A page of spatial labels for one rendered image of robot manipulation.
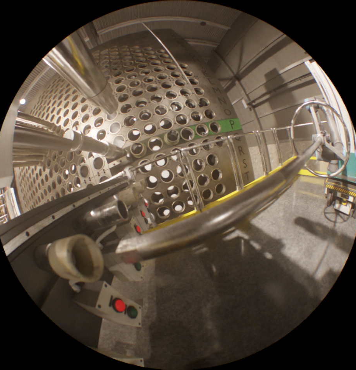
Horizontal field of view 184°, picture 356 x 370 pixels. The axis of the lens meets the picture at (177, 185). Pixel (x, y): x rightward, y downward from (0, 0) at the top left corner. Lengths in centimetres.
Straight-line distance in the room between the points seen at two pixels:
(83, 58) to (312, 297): 159
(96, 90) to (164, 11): 856
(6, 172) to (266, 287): 132
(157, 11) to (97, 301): 910
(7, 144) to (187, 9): 936
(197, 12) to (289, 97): 728
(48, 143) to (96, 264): 61
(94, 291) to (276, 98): 821
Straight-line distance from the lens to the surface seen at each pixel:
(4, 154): 46
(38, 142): 66
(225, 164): 217
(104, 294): 27
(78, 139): 87
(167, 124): 260
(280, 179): 16
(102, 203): 49
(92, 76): 55
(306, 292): 107
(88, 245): 18
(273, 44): 879
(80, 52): 50
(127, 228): 48
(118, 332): 123
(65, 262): 15
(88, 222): 33
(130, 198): 43
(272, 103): 815
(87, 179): 181
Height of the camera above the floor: 92
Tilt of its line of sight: 12 degrees down
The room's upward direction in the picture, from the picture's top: 20 degrees counter-clockwise
